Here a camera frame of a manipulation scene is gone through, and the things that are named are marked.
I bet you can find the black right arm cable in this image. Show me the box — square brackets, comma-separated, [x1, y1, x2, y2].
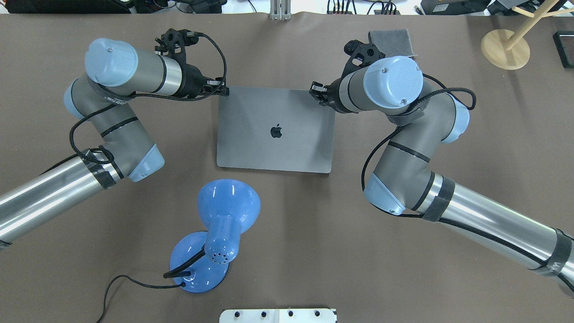
[361, 74, 574, 292]

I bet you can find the wooden mug tree stand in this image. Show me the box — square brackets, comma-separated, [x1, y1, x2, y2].
[480, 0, 574, 70]

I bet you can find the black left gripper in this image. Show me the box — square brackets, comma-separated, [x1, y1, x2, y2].
[181, 65, 230, 98]

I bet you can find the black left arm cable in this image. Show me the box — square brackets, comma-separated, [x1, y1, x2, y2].
[69, 32, 228, 166]

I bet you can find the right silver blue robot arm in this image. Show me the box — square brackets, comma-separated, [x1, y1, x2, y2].
[308, 54, 573, 297]

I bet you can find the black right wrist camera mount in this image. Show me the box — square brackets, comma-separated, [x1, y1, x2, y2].
[343, 39, 386, 72]

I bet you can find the black lamp power cable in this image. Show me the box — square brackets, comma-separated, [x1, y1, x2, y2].
[96, 275, 187, 323]

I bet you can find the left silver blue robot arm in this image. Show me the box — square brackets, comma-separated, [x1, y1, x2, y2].
[1, 33, 227, 262]

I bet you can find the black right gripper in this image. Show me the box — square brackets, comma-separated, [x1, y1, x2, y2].
[309, 82, 343, 108]

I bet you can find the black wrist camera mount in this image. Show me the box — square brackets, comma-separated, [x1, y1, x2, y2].
[155, 28, 199, 64]
[343, 39, 386, 72]

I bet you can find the white mounting plate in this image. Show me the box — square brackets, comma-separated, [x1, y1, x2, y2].
[219, 308, 338, 323]

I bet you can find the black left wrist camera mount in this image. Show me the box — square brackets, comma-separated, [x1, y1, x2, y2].
[155, 28, 199, 64]

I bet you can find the blue desk lamp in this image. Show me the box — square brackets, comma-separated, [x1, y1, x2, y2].
[163, 179, 261, 293]

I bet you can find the grey folded cloth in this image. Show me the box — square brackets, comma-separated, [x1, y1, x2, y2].
[368, 29, 416, 57]

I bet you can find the grey laptop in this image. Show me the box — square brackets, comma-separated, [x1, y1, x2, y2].
[217, 86, 335, 174]

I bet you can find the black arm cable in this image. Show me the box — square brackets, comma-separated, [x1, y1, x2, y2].
[361, 74, 574, 292]
[69, 32, 228, 166]

